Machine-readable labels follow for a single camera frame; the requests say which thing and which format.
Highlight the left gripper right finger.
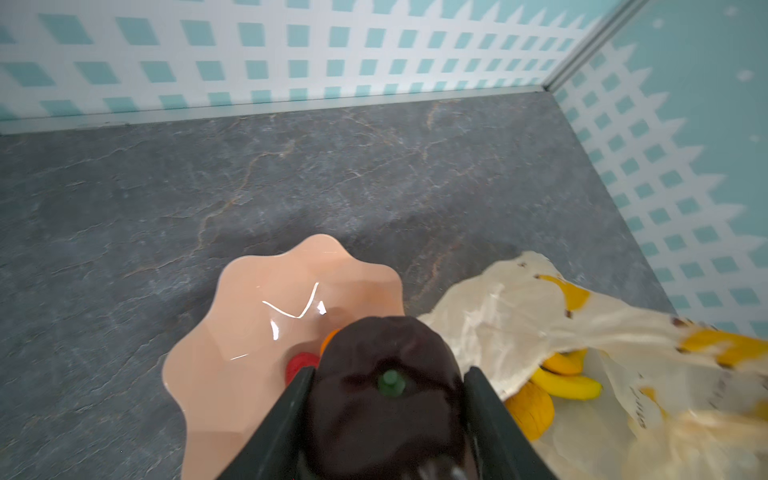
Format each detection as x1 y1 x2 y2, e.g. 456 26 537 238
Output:
463 366 557 480

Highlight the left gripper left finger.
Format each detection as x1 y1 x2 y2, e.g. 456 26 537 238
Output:
218 367 315 480

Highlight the long yellow banana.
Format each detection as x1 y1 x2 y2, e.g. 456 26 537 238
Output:
504 349 587 441

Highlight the dark brown avocado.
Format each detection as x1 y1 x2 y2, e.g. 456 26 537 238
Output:
304 316 466 479

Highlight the banana print plastic bag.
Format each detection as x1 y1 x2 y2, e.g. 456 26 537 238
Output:
422 252 767 479

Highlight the small yellow banana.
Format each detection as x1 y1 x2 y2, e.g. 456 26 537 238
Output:
530 368 602 401

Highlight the pink wavy fruit plate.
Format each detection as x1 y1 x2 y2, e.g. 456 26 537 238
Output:
162 234 404 479

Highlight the red strawberry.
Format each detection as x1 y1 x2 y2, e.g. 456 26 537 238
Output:
284 352 320 386

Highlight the orange tangerine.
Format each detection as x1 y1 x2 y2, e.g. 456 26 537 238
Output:
319 329 341 357

